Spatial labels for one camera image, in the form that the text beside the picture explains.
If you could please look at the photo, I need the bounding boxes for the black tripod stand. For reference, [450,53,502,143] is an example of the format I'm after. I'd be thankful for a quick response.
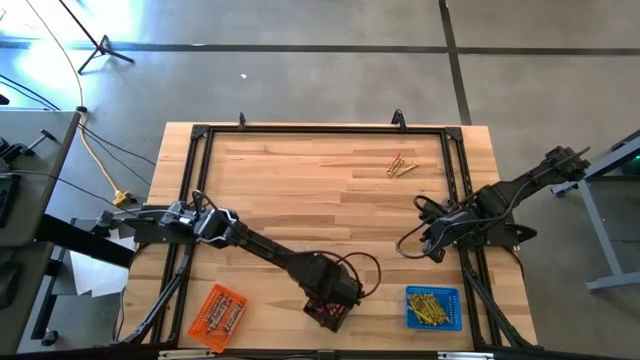
[57,0,136,75]

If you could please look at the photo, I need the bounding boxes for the black plastic basket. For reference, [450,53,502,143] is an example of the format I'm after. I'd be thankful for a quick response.
[302,296,352,334]

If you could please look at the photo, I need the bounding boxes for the tan hose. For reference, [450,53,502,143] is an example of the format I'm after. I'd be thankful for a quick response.
[24,0,124,197]

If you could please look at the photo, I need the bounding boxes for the grey metal table frame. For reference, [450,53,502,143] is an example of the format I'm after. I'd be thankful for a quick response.
[552,128,640,294]

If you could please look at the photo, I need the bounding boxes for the orange plastic basket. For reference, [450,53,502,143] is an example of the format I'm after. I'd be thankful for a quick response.
[187,283,250,354]

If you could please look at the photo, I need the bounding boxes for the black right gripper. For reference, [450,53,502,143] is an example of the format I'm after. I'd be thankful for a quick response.
[421,205,482,264]

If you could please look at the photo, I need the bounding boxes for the black desk device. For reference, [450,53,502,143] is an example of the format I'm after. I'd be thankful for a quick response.
[0,172,21,229]

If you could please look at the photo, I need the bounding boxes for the black steel beam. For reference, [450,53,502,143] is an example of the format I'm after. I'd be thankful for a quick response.
[34,213,136,269]

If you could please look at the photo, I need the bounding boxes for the white paper sheet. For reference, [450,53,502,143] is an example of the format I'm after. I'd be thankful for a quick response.
[68,249,132,298]

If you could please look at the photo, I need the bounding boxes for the grey desk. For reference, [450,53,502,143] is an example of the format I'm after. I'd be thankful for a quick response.
[0,109,81,354]

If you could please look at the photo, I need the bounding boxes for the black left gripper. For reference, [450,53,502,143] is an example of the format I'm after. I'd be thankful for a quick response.
[294,252,365,309]

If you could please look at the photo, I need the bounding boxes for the black aluminium table frame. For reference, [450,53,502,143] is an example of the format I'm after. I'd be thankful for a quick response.
[112,109,539,351]

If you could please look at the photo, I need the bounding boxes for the blue plastic basket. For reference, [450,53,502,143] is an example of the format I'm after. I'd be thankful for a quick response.
[404,285,464,333]

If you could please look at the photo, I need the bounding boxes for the silver bracket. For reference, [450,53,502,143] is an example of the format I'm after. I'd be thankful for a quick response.
[437,351,495,360]
[157,349,216,360]

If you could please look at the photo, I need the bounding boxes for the black desk clamp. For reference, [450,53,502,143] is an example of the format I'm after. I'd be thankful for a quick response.
[0,128,59,164]

